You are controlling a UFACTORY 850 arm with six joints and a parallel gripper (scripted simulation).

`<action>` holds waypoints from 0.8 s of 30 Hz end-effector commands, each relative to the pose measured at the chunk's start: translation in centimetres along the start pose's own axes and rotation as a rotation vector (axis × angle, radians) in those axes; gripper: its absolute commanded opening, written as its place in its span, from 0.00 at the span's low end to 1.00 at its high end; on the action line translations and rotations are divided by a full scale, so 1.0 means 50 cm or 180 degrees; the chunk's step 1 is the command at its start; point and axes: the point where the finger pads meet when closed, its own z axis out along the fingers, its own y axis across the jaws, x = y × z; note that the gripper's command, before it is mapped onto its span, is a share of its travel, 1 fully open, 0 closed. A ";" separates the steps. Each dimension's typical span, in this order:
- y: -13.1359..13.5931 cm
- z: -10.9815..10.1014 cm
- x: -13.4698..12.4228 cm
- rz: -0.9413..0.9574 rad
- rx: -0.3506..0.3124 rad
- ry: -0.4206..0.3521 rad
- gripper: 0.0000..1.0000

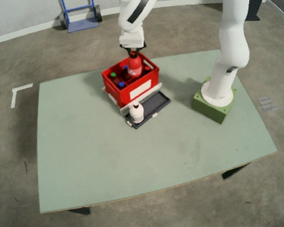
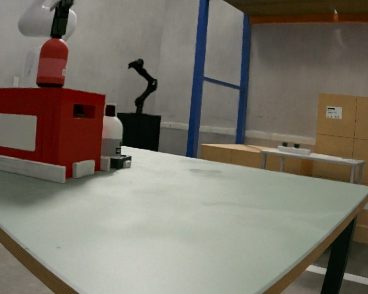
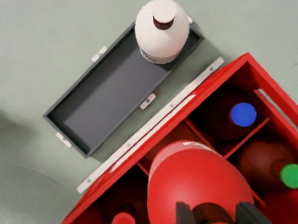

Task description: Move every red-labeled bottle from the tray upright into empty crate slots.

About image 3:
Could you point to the dark grey rectangular tray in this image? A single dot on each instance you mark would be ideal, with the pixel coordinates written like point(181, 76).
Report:
point(110, 90)

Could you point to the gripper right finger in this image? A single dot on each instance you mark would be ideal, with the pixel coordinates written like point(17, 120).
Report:
point(247, 213)

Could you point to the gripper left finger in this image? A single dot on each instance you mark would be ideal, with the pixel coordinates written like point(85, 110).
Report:
point(184, 214)

